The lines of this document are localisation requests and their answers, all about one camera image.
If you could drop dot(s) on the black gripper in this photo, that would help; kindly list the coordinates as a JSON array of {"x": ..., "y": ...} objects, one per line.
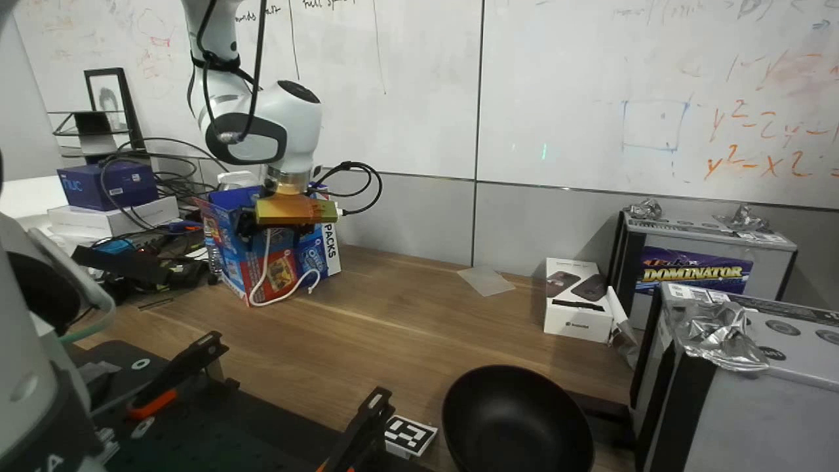
[{"x": 248, "y": 222}]

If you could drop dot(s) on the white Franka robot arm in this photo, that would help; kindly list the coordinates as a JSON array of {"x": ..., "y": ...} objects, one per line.
[{"x": 290, "y": 122}]

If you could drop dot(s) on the blue printed cardboard box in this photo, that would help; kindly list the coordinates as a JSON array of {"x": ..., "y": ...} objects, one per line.
[{"x": 229, "y": 249}]

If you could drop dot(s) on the flat white box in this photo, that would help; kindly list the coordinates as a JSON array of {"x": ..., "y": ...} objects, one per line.
[{"x": 106, "y": 222}]

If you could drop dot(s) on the small dark blue box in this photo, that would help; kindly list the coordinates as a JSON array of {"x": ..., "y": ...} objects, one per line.
[{"x": 106, "y": 185}]

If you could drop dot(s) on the white phone box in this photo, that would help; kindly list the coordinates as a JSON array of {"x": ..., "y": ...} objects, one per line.
[{"x": 579, "y": 306}]

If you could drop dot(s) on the white round container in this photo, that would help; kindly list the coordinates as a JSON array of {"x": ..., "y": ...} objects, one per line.
[{"x": 238, "y": 180}]

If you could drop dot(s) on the black electronics pile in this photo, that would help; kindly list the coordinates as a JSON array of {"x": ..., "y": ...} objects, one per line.
[{"x": 145, "y": 259}]

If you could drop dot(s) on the black bar clamp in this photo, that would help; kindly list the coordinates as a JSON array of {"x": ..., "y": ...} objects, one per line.
[{"x": 364, "y": 433}]

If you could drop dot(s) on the clear plastic sheet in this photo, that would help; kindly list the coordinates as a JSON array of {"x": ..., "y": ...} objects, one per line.
[{"x": 486, "y": 282}]

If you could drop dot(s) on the black white fiducial tag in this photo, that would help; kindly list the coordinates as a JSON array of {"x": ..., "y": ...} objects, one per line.
[{"x": 411, "y": 437}]

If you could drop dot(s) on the black bowl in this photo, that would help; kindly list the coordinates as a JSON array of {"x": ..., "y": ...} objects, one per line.
[{"x": 516, "y": 424}]

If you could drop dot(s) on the grey battery Dominator label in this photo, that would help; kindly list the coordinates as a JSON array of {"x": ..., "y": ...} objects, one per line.
[{"x": 698, "y": 272}]

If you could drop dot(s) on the crumpled aluminium foil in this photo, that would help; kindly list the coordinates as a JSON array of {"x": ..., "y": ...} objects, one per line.
[{"x": 718, "y": 329}]

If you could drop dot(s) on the black picture frame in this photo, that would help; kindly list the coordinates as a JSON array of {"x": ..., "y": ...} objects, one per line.
[{"x": 115, "y": 106}]

